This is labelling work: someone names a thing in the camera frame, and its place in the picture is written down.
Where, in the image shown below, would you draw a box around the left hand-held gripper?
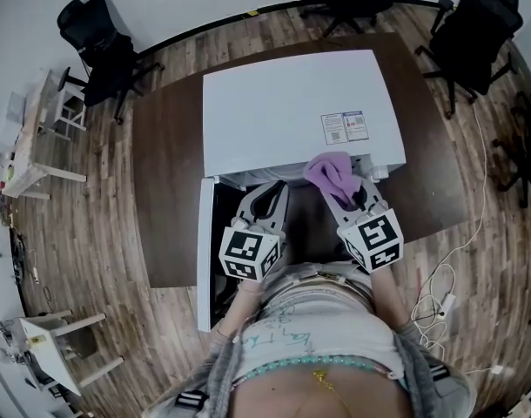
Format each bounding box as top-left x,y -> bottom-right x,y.
218,179 -> 292,283

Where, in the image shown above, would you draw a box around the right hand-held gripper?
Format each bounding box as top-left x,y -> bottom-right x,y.
319,177 -> 406,275

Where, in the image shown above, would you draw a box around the purple cloth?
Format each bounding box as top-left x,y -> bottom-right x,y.
303,151 -> 363,206

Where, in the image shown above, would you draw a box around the person's right forearm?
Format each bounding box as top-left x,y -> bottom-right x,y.
369,263 -> 413,326

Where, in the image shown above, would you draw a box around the person's left forearm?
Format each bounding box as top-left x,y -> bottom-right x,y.
221,279 -> 266,343

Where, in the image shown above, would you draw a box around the white microwave door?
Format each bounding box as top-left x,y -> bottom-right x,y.
197,176 -> 249,334

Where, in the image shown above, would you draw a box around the white microwave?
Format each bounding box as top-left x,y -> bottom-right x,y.
197,49 -> 408,334

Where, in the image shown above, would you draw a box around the person's legs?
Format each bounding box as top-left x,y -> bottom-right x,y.
265,262 -> 375,304

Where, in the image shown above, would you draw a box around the dark wooden table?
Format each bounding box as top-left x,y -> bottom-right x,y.
131,31 -> 469,289

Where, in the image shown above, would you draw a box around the white printed shirt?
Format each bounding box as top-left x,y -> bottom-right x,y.
232,276 -> 401,391

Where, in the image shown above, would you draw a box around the grey knitted cardigan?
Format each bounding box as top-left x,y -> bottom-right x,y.
156,315 -> 478,418

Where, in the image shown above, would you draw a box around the person's chest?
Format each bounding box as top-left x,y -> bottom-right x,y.
232,361 -> 414,418

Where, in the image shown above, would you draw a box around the black mesh office chair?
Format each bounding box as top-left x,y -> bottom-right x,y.
415,0 -> 524,120

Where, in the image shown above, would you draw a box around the black office chair with jacket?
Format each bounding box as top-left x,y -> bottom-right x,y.
56,0 -> 162,125

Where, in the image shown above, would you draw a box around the white stool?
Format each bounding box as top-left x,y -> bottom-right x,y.
51,80 -> 88,141

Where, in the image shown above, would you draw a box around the grey waste bin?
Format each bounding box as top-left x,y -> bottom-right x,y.
69,331 -> 97,361

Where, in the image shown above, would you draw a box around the light wooden side table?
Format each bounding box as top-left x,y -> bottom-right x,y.
0,70 -> 88,202

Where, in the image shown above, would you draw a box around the small white table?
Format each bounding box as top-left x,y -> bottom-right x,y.
19,311 -> 125,398

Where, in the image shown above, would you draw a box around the long white cable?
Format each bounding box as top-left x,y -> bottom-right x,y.
421,98 -> 488,278

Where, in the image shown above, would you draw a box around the turquoise bead necklace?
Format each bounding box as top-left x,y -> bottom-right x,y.
232,354 -> 400,391

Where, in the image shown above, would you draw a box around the gold pendant necklace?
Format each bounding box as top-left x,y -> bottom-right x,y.
311,368 -> 358,418

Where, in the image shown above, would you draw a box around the black white strap buckle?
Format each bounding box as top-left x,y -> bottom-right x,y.
174,390 -> 208,413
428,361 -> 452,385

